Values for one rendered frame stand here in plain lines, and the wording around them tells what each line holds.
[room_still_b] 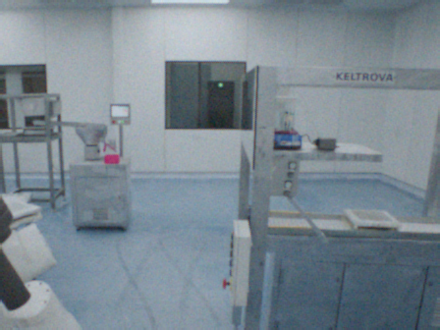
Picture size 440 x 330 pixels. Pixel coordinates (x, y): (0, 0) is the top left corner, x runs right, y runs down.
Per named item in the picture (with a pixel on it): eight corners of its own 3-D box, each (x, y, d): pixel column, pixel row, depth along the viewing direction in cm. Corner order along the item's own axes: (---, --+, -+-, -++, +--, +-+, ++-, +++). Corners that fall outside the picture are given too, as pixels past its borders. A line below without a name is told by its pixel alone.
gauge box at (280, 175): (253, 194, 204) (255, 156, 199) (252, 190, 214) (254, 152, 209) (298, 196, 201) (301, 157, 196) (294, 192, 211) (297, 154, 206)
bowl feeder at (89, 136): (74, 162, 446) (72, 128, 436) (80, 156, 480) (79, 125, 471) (117, 161, 446) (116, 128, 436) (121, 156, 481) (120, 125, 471)
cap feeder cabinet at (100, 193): (72, 232, 450) (68, 164, 431) (82, 216, 505) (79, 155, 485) (128, 232, 450) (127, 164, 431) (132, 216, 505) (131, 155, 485)
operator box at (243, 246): (230, 306, 138) (234, 236, 131) (230, 284, 154) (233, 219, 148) (247, 307, 137) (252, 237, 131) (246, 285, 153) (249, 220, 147)
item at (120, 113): (110, 158, 467) (109, 103, 451) (111, 156, 477) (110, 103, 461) (131, 158, 467) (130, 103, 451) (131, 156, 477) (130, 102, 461)
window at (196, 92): (164, 129, 702) (164, 60, 673) (164, 129, 704) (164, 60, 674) (244, 130, 703) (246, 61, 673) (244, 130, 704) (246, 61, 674)
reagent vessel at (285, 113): (266, 131, 202) (268, 92, 197) (263, 128, 217) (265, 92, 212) (297, 132, 200) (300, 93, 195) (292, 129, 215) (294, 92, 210)
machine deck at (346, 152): (255, 158, 199) (256, 149, 198) (250, 147, 236) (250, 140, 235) (382, 162, 191) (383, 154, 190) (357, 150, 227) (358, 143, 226)
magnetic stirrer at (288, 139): (261, 149, 201) (262, 131, 199) (257, 143, 221) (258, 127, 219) (302, 150, 198) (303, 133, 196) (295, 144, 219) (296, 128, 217)
